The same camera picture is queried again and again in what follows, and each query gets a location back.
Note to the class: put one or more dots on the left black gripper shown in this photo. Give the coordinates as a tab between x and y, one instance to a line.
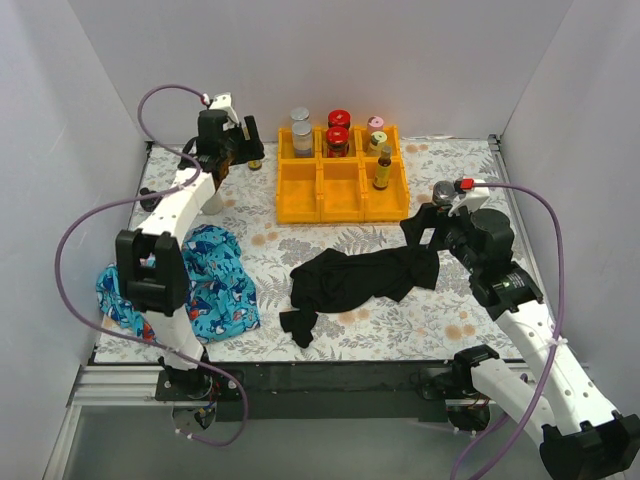
251	145

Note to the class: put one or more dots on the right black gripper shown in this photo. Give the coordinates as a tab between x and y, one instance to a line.
427	226

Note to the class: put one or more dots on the blue-label spice jar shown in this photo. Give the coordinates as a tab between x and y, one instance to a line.
302	139
299	114

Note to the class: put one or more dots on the red-lid sauce jar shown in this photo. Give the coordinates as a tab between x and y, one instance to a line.
337	142
339	118

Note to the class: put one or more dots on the yellow-lid spice shaker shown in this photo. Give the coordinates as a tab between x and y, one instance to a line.
377	141

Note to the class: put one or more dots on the pink-lid spice shaker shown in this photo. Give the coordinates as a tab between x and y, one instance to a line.
375	124

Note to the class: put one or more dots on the small yellow-label sauce bottle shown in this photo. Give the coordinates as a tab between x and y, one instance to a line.
255	165

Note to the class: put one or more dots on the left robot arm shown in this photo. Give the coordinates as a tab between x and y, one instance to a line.
151	271

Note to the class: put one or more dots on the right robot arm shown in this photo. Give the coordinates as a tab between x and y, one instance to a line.
580	434

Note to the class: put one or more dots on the grey-lid spice shaker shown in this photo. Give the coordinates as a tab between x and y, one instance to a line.
444	193

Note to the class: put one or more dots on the black-cap white bottle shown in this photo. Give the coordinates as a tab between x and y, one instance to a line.
213	206

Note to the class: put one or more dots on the orange six-compartment bin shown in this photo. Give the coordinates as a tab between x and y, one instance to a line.
321	189

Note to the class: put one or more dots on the black cloth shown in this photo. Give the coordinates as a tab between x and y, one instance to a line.
334	282

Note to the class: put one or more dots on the small black-cap bottle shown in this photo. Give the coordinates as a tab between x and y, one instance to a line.
150	199

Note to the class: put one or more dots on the blue shark-print cloth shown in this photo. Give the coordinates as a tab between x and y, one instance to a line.
222	299

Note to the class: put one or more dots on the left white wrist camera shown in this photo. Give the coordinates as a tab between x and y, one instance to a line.
223	102

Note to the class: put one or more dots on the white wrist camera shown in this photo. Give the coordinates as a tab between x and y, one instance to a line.
223	102
470	195

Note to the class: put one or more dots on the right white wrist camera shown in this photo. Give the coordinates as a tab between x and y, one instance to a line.
470	195

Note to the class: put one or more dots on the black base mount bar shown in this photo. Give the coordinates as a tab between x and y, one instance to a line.
420	390

